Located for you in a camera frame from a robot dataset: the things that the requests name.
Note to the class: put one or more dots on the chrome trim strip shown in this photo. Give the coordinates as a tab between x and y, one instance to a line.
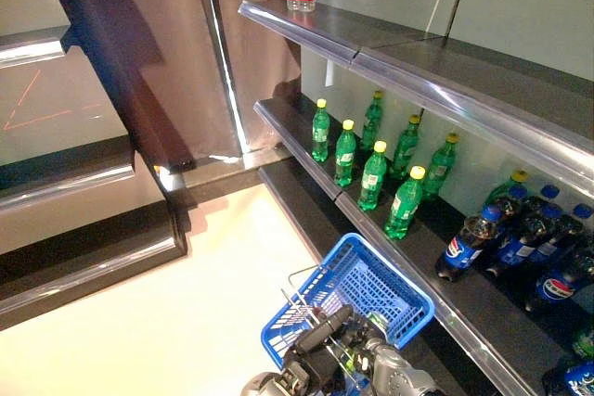
223	57

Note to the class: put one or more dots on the black shelf board with water bottles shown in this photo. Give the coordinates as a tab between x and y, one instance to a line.
487	71

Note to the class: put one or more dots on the blue plastic shopping basket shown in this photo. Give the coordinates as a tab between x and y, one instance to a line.
353	238

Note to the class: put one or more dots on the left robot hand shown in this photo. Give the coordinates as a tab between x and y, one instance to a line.
315	359

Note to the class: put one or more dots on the dark display shelf unit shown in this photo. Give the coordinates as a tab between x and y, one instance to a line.
93	247

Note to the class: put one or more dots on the grey metal store shelf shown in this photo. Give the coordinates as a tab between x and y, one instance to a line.
487	308

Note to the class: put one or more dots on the black base shelf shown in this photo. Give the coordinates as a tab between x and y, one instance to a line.
315	215

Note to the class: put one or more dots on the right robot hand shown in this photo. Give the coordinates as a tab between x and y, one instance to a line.
359	342

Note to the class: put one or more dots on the green soda can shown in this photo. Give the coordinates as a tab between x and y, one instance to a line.
584	345

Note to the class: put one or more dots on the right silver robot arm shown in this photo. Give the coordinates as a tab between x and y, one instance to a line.
399	373

